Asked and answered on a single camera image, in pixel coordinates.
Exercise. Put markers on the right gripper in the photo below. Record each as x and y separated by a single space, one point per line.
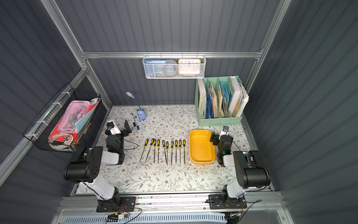
215 138

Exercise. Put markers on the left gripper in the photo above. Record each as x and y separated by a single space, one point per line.
123 131

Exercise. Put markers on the yellow storage tray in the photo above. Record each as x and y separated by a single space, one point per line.
201 150

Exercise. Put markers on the file tool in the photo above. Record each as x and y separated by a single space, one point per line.
172 148
184 150
158 149
154 151
167 153
151 144
180 147
165 150
176 150
145 145

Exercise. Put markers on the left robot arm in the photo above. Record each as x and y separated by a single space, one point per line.
84 166

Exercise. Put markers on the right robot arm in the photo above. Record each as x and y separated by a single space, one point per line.
251 173

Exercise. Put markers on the green file organizer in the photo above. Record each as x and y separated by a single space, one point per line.
212 101

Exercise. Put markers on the pink plastic tool case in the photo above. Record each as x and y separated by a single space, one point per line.
75 111

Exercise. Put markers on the blue box in basket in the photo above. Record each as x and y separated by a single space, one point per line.
154 67

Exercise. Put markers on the black marker pen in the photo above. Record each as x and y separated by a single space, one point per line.
133 120

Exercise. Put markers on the blue marker pen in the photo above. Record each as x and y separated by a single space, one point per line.
138 128

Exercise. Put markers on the red folder in basket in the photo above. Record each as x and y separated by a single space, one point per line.
59 137

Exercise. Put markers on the white book in organizer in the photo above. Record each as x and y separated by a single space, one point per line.
235 96

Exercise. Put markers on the yellow white clock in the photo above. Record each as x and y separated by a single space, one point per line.
189 67

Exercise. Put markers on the grey tape roll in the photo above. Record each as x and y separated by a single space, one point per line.
170 68

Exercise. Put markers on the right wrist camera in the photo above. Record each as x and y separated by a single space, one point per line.
224 131

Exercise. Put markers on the black wire side basket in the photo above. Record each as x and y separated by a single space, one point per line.
39 131

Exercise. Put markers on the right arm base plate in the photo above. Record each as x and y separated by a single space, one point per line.
219 201

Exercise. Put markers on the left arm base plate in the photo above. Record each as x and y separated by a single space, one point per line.
122 204

